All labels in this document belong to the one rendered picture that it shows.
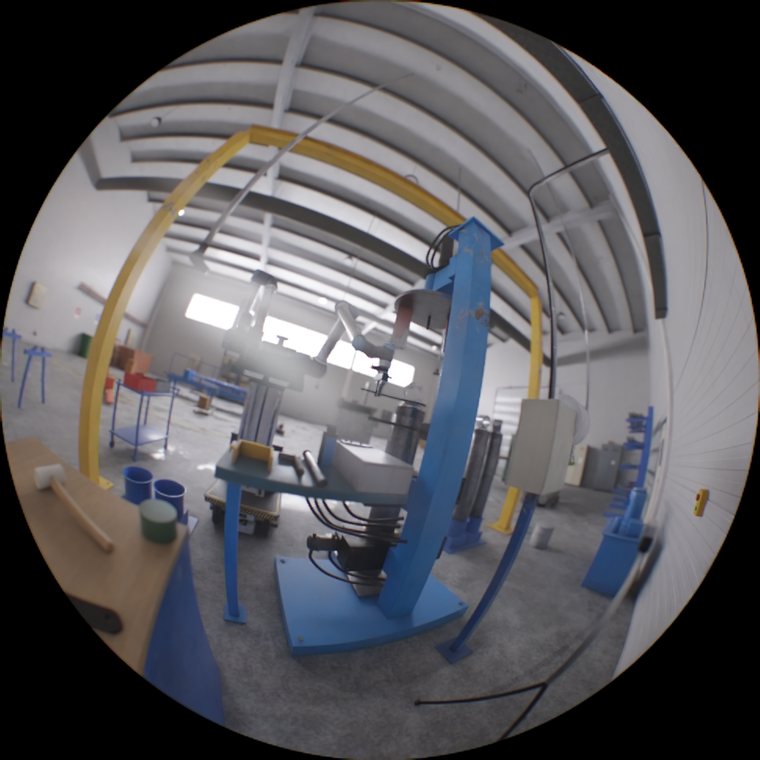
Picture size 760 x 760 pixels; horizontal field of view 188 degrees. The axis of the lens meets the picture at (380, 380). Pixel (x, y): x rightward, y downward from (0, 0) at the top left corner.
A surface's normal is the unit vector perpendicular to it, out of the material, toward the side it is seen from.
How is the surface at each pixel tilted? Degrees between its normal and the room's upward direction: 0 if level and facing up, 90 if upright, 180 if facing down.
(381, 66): 173
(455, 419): 90
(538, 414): 90
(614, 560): 90
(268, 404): 90
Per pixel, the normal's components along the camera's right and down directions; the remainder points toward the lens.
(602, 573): -0.87, -0.28
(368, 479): 0.44, -0.04
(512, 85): -0.28, 0.96
